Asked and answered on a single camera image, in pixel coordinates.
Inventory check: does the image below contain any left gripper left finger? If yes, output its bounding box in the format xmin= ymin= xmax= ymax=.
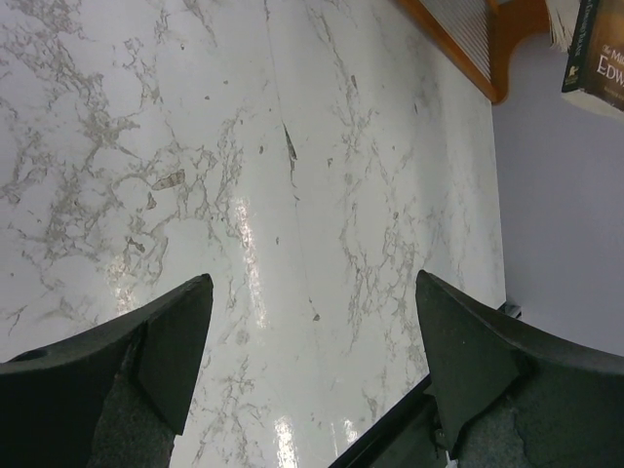
xmin=1 ymin=274 xmax=214 ymax=467

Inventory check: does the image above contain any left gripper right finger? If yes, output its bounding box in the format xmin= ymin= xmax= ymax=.
xmin=415 ymin=270 xmax=623 ymax=467

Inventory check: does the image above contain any dark orange glossy book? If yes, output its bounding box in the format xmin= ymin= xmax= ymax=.
xmin=546 ymin=0 xmax=623 ymax=121

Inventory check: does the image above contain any orange wooden tiered rack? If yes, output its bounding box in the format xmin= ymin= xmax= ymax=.
xmin=399 ymin=0 xmax=550 ymax=104

